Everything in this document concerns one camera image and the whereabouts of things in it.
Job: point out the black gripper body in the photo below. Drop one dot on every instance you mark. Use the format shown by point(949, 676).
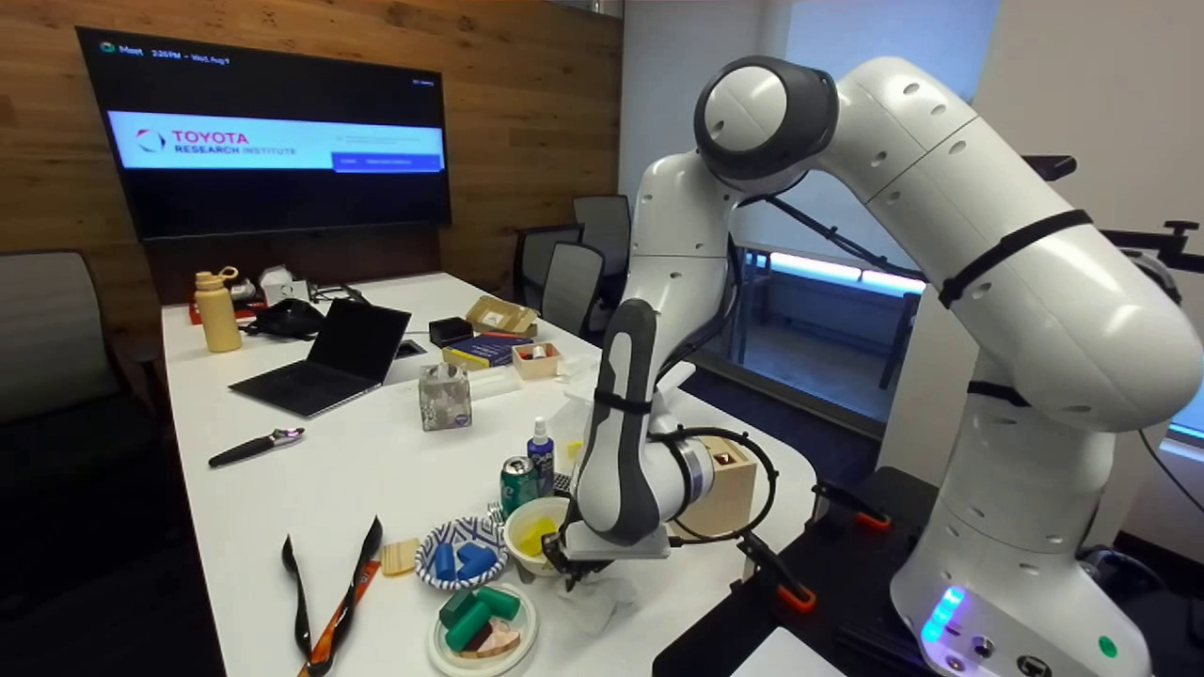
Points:
point(582, 563)

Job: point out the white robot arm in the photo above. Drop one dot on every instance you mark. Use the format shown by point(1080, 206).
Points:
point(1002, 251)

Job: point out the yellow block in bowl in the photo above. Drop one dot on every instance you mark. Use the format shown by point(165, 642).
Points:
point(531, 532)

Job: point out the white bowl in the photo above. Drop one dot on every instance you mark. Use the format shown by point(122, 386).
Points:
point(517, 558)

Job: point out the bowl with food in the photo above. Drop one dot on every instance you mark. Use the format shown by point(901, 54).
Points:
point(526, 642)

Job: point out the green soda can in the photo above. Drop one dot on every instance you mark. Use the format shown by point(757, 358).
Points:
point(517, 488)

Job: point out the blue toy block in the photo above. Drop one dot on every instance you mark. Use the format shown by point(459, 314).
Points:
point(477, 558)
point(441, 563)

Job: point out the green toy cylinder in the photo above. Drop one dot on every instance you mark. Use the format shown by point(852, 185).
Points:
point(457, 608)
point(490, 620)

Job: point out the brown toy food piece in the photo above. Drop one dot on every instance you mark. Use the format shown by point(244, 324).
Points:
point(498, 645)

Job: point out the bottle with blue label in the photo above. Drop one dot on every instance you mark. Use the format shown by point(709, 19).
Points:
point(540, 452)

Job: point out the beige wooden piece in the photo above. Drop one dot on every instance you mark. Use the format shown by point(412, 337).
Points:
point(400, 558)

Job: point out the small light wooden tray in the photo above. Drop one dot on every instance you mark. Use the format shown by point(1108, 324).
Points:
point(536, 363)

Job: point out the black orange clamp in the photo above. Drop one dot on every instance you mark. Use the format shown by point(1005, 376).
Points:
point(784, 584)
point(861, 508)

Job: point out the black orange tongs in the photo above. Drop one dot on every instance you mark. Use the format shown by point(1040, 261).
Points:
point(355, 584)

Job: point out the white sheet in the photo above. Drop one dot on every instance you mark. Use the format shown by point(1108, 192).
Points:
point(784, 661)

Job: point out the flat blue box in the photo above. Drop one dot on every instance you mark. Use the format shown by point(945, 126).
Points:
point(490, 350)

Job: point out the tan cardboard box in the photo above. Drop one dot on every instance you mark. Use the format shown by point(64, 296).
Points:
point(503, 317)

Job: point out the small black box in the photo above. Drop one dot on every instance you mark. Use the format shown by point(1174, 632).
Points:
point(448, 331)

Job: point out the grey office chair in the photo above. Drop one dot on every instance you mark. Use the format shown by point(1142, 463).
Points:
point(570, 289)
point(604, 240)

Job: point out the dark office chair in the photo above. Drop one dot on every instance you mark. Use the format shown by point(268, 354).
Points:
point(531, 264)

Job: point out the black laptop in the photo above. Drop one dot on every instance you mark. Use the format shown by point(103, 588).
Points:
point(353, 344)

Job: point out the glass window panel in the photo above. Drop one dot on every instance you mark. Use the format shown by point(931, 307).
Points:
point(816, 350)

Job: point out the black marker pen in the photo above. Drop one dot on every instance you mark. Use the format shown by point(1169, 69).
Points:
point(249, 449)

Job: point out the black pouch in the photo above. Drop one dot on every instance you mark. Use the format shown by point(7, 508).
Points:
point(286, 317)

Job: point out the small white object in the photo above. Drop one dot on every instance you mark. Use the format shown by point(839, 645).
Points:
point(281, 282)

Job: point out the yellow water bottle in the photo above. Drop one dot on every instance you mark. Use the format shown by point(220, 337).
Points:
point(217, 322)

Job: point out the large grey chair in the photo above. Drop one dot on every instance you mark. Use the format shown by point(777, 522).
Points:
point(49, 324)

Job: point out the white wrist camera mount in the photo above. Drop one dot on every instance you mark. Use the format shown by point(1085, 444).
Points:
point(622, 543)

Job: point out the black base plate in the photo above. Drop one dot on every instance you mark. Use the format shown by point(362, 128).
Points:
point(868, 577)

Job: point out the wall mounted tv screen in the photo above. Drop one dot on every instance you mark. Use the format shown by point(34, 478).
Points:
point(249, 89)

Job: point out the black camera stand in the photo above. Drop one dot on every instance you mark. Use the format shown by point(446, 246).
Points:
point(1171, 240)

